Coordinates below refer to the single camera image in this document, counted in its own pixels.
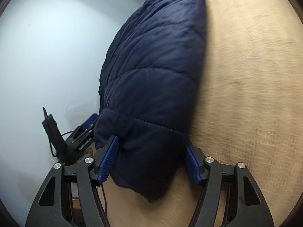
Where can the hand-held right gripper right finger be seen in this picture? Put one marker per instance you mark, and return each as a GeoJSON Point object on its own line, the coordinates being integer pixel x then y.
{"type": "Point", "coordinates": [193, 164]}

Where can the navy quilted puffer jacket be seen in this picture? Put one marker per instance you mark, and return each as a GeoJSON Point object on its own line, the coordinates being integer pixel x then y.
{"type": "Point", "coordinates": [151, 75]}

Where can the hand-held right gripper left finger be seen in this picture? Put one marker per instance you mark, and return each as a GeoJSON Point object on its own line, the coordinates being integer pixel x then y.
{"type": "Point", "coordinates": [107, 163]}

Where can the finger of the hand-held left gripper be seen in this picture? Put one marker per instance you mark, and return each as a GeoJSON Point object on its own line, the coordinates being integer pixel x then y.
{"type": "Point", "coordinates": [91, 120]}

